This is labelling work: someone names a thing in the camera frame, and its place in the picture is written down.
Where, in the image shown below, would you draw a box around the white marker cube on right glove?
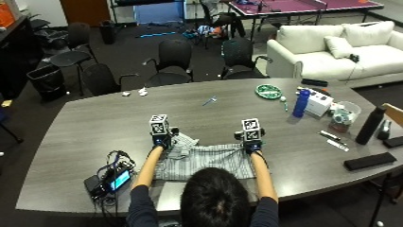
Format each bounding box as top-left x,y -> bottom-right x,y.
240,117 -> 262,142

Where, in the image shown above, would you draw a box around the white sofa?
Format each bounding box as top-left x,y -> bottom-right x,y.
266,20 -> 403,88

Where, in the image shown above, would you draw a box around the small blue-grey tool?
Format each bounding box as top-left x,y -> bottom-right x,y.
200,96 -> 219,107

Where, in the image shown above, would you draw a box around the black flat pouch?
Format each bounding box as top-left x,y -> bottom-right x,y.
343,151 -> 397,172

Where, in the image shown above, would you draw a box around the blue water bottle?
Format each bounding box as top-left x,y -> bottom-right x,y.
291,89 -> 312,119

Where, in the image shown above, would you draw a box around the black waste bin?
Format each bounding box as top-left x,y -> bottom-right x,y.
25,64 -> 67,102

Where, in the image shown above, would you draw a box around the white marker cube on left glove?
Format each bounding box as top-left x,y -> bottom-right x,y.
149,113 -> 170,136

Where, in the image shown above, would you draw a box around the the person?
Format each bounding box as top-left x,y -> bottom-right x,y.
125,117 -> 282,227

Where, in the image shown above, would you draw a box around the purple table tennis table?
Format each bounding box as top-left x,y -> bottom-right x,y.
224,0 -> 385,42

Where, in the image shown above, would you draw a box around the black cabinet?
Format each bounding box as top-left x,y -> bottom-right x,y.
0,14 -> 45,100

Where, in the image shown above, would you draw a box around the white box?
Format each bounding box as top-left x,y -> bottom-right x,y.
301,91 -> 335,117

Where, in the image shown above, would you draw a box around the white marker cube on glove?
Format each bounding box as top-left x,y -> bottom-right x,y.
149,113 -> 170,136
240,117 -> 262,142

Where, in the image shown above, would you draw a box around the person's left hand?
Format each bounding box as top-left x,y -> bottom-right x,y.
149,127 -> 180,150

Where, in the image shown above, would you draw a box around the black water bottle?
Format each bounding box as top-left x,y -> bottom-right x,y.
353,106 -> 388,146

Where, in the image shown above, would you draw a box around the silver flat packet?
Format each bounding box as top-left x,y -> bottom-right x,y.
325,138 -> 349,153

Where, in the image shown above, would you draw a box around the black recording device with screen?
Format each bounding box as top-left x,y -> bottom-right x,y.
82,150 -> 137,201

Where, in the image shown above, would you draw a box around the black remote on table edge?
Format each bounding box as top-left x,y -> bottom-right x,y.
299,78 -> 329,88

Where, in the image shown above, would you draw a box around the black flat case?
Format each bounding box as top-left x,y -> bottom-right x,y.
381,135 -> 403,149

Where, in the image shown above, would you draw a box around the white paper sheet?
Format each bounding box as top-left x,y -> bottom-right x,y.
154,181 -> 187,213

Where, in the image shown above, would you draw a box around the person's right hand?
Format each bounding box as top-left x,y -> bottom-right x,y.
232,128 -> 267,155

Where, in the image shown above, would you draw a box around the clear plastic container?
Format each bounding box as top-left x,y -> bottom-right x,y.
327,100 -> 363,133

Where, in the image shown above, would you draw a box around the black device cables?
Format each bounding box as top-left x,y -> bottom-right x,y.
94,149 -> 135,227

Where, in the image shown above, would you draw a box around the grey striped cloth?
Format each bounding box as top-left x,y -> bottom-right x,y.
151,131 -> 256,182

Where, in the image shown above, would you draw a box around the white sofa cushion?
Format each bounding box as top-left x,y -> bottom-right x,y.
321,35 -> 355,60

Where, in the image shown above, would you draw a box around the black mesh office chair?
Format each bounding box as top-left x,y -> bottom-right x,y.
141,38 -> 195,88
219,37 -> 274,80
81,62 -> 141,97

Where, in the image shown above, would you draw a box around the black marker pen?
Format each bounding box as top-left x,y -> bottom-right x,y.
317,130 -> 348,147

